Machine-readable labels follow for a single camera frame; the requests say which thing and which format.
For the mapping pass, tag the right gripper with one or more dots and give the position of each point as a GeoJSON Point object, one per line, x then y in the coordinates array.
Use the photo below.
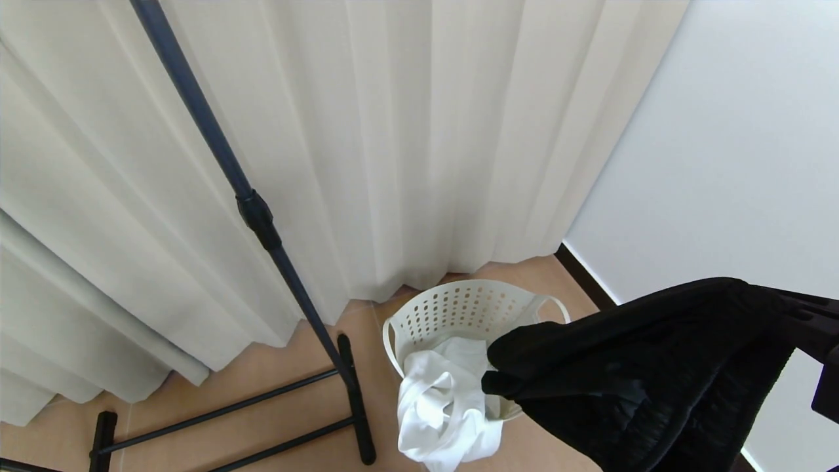
{"type": "Point", "coordinates": [827, 393]}

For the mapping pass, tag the white laundry basket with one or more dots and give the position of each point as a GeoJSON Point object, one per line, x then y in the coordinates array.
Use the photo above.
{"type": "Point", "coordinates": [459, 308]}

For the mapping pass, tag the black clothes rack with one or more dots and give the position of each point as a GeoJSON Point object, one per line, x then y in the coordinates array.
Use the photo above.
{"type": "Point", "coordinates": [259, 216]}

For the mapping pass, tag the white garment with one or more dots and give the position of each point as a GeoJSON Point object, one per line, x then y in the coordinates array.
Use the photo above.
{"type": "Point", "coordinates": [439, 419]}

